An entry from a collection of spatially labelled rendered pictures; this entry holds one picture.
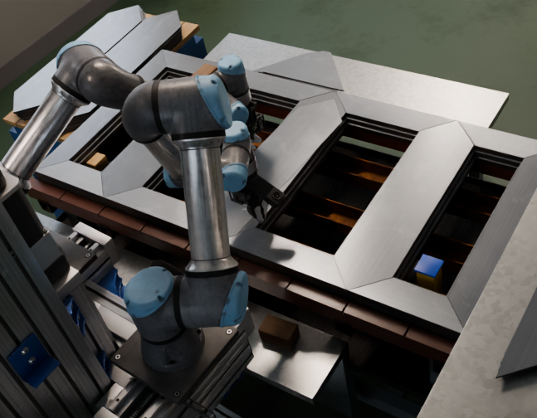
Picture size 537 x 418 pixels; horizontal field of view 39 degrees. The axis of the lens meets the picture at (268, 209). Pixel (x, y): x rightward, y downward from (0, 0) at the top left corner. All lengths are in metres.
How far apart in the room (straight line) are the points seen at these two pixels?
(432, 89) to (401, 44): 1.57
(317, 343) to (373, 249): 0.31
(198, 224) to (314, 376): 0.70
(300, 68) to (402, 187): 0.83
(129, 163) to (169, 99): 1.02
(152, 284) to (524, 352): 0.79
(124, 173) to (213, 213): 1.00
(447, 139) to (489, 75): 1.70
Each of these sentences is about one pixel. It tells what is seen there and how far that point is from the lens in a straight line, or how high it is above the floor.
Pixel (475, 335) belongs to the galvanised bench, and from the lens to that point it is 1.74.
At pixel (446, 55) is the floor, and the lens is 4.26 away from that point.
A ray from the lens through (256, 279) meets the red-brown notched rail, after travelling 2.18.
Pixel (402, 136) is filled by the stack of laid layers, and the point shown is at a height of 0.83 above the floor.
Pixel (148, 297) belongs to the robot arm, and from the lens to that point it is 1.63.
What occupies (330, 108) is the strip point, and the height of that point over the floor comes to 0.87.
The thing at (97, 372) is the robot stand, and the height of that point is 1.02.
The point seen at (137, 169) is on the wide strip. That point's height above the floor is 0.87.
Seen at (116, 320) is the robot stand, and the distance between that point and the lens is 2.05.
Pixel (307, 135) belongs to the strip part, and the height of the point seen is 0.87.
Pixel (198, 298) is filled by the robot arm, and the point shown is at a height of 1.25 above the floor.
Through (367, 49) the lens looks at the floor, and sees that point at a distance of 4.36.
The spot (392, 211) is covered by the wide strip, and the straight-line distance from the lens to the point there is 2.22.
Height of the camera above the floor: 2.49
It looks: 45 degrees down
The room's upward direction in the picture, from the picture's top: 14 degrees counter-clockwise
